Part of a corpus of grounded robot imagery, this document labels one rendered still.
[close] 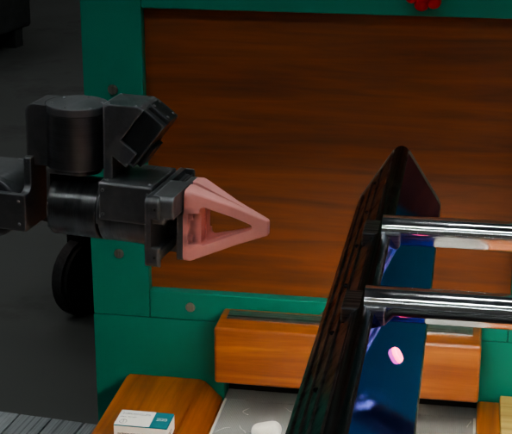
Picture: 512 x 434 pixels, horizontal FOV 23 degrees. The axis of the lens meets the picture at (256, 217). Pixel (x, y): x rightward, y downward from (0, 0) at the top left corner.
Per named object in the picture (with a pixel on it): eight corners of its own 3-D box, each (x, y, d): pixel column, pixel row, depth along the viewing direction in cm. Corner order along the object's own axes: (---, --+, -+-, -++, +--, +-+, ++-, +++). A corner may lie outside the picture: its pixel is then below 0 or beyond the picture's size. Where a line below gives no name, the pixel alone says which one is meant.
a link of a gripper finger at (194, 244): (283, 176, 116) (186, 165, 118) (263, 199, 109) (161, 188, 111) (281, 244, 118) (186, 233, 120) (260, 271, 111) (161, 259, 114)
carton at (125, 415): (114, 440, 137) (113, 424, 136) (122, 424, 140) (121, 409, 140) (167, 444, 136) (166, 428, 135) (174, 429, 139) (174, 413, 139)
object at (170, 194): (277, 183, 113) (178, 173, 116) (255, 207, 107) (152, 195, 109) (274, 254, 116) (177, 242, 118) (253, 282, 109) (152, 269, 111)
